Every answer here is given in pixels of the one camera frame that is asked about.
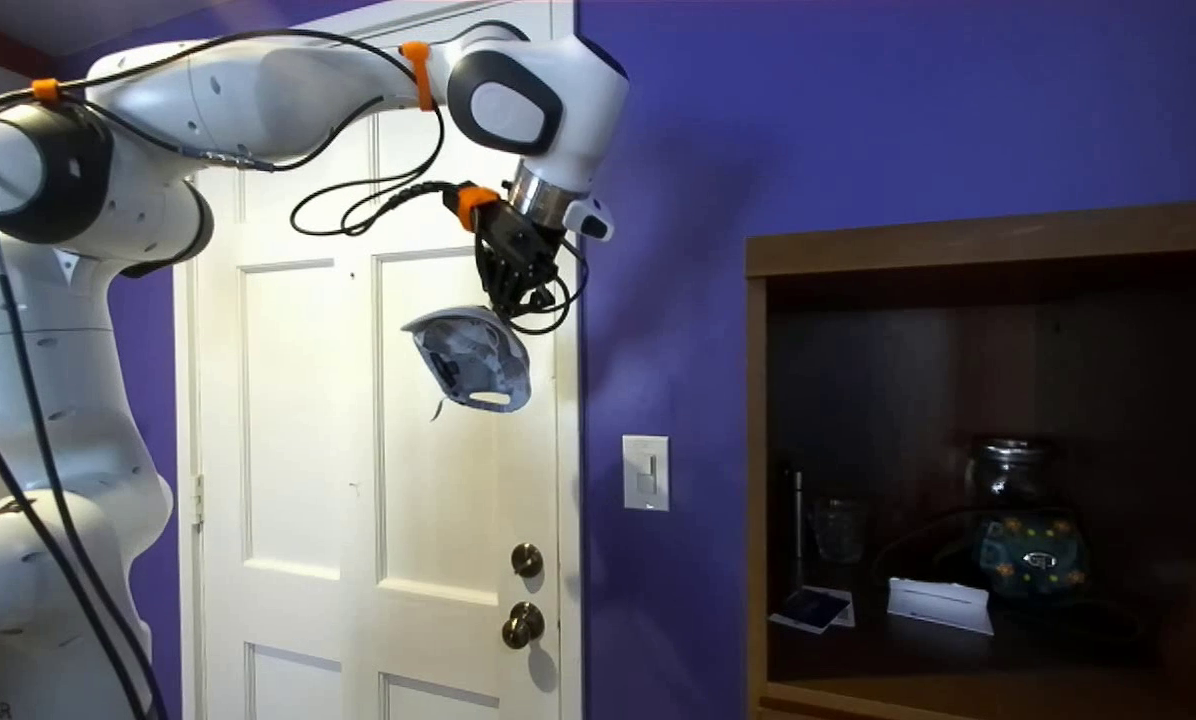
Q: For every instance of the white light switch plate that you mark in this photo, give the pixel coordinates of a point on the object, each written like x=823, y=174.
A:
x=645, y=474

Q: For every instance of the white paper card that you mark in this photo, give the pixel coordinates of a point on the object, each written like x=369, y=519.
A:
x=942, y=601

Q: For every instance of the clear drinking glass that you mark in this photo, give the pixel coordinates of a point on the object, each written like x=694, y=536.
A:
x=837, y=533

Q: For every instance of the painted glass jar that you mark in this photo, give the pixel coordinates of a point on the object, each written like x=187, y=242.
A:
x=1031, y=544

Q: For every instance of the dark deadbolt knob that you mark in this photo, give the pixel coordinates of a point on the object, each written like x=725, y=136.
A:
x=521, y=626

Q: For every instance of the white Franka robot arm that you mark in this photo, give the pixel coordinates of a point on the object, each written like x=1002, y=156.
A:
x=63, y=403

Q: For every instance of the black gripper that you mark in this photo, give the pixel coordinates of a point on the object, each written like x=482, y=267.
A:
x=516, y=252

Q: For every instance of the small flat book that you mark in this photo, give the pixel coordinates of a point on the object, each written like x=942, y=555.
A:
x=815, y=610

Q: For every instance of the white panel door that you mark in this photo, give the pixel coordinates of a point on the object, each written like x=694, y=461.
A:
x=319, y=533

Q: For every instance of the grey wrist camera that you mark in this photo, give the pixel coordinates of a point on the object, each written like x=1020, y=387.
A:
x=595, y=221

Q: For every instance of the brown wooden cabinet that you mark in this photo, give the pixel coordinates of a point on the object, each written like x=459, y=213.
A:
x=889, y=245

